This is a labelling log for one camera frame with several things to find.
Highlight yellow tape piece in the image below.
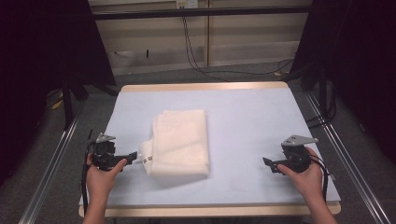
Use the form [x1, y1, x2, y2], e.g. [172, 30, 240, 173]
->
[50, 98, 64, 111]

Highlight white towel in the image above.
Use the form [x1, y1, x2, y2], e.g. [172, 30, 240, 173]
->
[137, 108, 211, 178]

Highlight person's right hand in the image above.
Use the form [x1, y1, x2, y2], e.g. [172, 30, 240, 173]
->
[276, 147, 325, 203]

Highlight light blue table mat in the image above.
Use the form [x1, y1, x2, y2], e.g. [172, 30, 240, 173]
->
[78, 87, 342, 207]

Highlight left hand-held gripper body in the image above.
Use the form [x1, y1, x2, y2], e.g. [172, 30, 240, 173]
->
[91, 133, 126, 173]

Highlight black horizontal metal bar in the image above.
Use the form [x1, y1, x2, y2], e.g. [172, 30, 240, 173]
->
[92, 5, 313, 21]

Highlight black floor cables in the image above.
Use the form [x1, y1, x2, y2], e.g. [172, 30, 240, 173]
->
[305, 83, 338, 131]

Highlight aluminium floor rail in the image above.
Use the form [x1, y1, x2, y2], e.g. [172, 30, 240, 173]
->
[304, 91, 392, 224]
[18, 106, 82, 224]

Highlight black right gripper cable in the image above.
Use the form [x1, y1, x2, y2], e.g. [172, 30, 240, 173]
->
[308, 153, 331, 203]

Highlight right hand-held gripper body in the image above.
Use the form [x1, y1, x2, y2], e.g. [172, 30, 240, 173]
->
[279, 134, 319, 174]

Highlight black metal stand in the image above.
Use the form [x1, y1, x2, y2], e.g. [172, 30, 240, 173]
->
[59, 69, 120, 132]

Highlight person's left hand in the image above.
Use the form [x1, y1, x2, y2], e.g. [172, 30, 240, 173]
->
[86, 152, 129, 196]

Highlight wooden table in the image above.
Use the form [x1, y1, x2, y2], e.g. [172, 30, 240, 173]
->
[78, 81, 342, 218]

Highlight black wall socket cables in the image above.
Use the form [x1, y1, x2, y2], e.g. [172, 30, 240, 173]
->
[181, 15, 295, 83]

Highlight white wall socket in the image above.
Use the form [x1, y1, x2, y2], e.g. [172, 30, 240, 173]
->
[175, 0, 200, 9]

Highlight black curtain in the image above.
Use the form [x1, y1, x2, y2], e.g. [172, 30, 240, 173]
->
[288, 0, 396, 166]
[0, 0, 118, 188]

